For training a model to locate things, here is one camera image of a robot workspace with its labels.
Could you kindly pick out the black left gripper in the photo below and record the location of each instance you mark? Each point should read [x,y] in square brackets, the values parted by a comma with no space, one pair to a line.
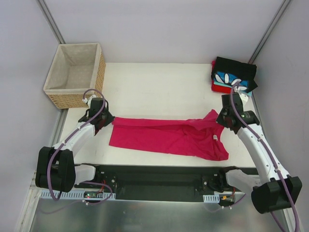
[106,118]

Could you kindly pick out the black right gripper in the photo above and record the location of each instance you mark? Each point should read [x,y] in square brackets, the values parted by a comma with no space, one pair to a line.
[222,118]

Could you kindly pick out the magenta pink t-shirt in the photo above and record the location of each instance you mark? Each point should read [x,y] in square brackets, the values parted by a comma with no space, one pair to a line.
[191,137]

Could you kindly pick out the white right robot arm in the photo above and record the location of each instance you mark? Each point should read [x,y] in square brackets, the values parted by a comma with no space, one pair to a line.
[276,189]

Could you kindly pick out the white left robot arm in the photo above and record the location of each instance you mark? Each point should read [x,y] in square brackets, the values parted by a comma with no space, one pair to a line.
[56,169]

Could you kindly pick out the red folded t-shirt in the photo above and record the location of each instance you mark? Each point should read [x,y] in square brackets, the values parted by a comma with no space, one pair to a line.
[220,89]

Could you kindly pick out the light teal folded t-shirt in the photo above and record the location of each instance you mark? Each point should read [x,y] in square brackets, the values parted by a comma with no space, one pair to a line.
[248,93]

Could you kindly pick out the black folded printed t-shirt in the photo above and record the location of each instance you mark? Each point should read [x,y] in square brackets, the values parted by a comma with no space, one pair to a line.
[228,72]

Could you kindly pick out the woven wicker basket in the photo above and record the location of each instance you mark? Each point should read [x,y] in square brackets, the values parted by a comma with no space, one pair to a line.
[75,69]

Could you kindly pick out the magenta folded t-shirt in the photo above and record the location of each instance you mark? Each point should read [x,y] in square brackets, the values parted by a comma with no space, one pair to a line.
[213,63]

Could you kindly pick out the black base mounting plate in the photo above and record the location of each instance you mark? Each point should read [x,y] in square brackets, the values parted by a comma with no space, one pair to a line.
[157,183]

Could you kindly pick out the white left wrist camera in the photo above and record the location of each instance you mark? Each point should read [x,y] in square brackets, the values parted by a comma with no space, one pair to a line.
[88,100]

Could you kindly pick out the right white cable duct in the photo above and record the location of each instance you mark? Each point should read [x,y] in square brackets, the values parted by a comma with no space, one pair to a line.
[215,198]

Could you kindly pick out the white cable duct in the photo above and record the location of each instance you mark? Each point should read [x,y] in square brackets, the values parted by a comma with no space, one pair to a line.
[79,195]
[215,198]

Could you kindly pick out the left white cable duct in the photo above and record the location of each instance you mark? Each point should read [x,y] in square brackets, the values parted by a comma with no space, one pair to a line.
[79,195]

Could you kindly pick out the left aluminium corner post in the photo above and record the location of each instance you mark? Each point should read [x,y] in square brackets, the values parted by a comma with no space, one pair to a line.
[51,21]

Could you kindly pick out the aluminium corner post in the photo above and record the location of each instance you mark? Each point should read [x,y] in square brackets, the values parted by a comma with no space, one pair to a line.
[272,25]
[51,21]

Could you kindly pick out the right aluminium corner post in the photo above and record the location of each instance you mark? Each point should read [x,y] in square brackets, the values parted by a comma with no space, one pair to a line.
[272,25]

